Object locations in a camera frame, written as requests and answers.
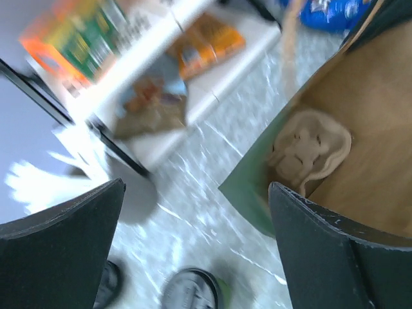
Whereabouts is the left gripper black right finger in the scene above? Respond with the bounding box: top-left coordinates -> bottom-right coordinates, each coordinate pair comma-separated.
268,182 -> 411,308

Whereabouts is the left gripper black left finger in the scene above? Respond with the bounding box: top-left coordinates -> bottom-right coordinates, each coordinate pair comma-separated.
1,178 -> 126,308

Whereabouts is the brown two-cup carrier tray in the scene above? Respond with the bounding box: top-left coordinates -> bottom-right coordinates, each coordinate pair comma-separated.
267,108 -> 353,197

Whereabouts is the green paper gift bag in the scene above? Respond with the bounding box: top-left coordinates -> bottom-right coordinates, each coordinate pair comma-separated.
220,1 -> 411,237

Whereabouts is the black plastic cup lid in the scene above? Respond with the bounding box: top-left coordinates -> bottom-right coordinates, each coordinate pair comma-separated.
160,267 -> 225,309

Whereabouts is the green paper coffee cup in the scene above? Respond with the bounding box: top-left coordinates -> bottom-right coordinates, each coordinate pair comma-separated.
216,277 -> 232,309

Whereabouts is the brown snack packet under shelf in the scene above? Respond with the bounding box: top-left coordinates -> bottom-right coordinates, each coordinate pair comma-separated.
113,75 -> 187,140

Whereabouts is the cream checkered two-tier shelf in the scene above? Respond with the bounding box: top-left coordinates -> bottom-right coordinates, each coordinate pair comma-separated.
1,1 -> 281,177

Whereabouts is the orange yellow crayon box left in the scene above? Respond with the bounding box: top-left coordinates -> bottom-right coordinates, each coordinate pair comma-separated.
19,1 -> 132,86

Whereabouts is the blue Doritos chip bag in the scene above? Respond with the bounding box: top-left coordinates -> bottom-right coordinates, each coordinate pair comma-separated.
299,0 -> 371,33

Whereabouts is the orange snack packet lower shelf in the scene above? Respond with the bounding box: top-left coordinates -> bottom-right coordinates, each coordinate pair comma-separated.
168,14 -> 246,80

